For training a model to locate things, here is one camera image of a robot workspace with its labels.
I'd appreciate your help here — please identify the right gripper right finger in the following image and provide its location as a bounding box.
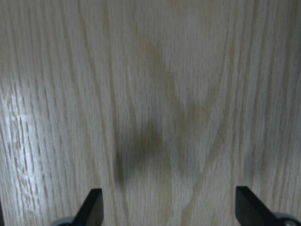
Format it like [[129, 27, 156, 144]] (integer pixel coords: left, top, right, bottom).
[[235, 186, 301, 226]]

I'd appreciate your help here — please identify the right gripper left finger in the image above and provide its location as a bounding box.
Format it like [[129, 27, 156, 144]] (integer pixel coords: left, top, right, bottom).
[[72, 188, 104, 226]]

